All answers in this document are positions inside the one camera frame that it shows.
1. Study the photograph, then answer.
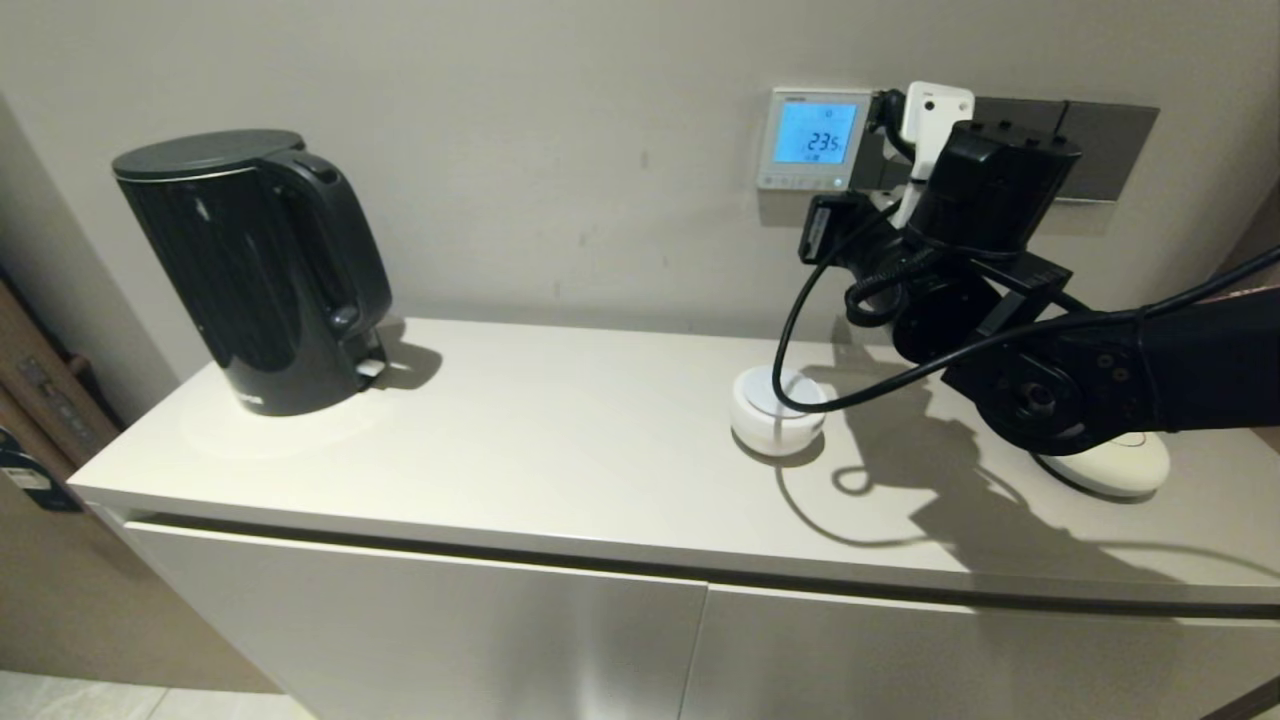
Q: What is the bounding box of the white wall thermostat panel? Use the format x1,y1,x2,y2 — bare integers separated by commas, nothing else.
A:
755,87,874,194

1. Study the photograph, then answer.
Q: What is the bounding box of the black wrist connector box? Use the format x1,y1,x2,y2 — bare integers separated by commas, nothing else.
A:
798,193,859,264

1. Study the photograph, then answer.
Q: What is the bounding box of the small white round speaker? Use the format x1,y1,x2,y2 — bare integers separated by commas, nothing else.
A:
730,365,829,458

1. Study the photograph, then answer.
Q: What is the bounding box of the cream flat round device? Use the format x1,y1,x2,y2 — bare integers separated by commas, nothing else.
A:
1030,430,1171,499

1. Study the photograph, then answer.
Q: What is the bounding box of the white sideboard cabinet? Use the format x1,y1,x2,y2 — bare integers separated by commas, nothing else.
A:
68,318,1280,720

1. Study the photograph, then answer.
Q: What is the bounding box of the black electric kettle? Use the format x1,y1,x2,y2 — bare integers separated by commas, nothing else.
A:
112,128,394,418

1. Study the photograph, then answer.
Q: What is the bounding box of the metal door lock plate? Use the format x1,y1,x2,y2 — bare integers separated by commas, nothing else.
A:
18,355,111,451

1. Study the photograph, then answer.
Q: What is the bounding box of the dark blue door tag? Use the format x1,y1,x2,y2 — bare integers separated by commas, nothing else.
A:
0,428,83,514

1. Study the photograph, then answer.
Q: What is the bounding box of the black coiled cable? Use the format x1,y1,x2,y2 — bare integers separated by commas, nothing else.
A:
845,250,941,326

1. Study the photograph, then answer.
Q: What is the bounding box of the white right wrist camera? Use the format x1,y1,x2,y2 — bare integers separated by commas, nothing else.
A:
880,80,976,231

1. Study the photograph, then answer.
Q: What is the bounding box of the long black cable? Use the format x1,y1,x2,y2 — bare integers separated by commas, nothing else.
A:
772,205,1280,413

